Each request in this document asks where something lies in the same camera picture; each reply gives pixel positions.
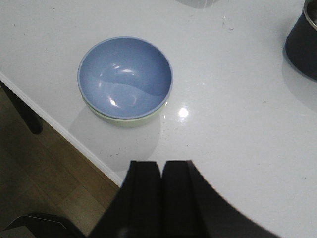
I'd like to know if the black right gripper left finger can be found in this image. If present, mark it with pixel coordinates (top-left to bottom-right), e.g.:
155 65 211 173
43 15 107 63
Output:
89 161 161 238

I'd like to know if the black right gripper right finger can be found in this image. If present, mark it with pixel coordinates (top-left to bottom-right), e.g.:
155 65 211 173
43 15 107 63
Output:
162 161 276 238

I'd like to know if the green bowl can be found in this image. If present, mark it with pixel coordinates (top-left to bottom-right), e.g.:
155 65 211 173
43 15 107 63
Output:
81 95 169 128

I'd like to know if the blue bowl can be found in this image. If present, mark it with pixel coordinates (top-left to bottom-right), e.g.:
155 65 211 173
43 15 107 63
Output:
77 36 173 121

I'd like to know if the black base on floor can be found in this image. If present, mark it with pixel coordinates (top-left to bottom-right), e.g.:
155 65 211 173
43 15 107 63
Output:
4 213 86 238

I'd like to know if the black table leg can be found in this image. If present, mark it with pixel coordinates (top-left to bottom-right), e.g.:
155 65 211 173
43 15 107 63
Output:
0 82 43 135

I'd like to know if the dark blue saucepan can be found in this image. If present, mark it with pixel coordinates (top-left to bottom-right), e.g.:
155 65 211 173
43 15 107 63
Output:
285 0 317 80

